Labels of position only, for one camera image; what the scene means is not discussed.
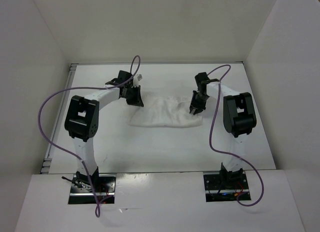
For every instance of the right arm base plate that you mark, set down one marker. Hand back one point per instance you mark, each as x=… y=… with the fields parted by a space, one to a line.
x=218 y=191

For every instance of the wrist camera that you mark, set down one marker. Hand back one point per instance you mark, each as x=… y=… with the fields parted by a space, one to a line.
x=138 y=77
x=212 y=81

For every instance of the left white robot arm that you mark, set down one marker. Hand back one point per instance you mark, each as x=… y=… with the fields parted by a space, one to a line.
x=82 y=120

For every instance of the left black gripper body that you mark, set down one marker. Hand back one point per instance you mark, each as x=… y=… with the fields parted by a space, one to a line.
x=129 y=94

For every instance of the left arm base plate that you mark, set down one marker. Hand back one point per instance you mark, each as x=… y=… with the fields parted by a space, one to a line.
x=81 y=193

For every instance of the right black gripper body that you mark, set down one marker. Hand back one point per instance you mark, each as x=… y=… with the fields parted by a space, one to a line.
x=201 y=100

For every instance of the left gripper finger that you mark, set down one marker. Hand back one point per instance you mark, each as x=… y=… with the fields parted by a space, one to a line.
x=138 y=97
x=131 y=101

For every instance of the white pleated skirt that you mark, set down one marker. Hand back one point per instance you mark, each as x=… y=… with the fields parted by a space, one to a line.
x=163 y=112

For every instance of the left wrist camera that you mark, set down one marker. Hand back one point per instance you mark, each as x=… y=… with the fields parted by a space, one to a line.
x=138 y=77

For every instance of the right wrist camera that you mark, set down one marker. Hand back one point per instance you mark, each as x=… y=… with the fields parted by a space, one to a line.
x=212 y=81

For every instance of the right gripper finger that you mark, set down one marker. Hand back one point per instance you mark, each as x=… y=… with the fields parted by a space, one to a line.
x=196 y=111
x=193 y=104

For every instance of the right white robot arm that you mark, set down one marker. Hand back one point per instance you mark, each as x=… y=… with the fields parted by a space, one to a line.
x=238 y=117

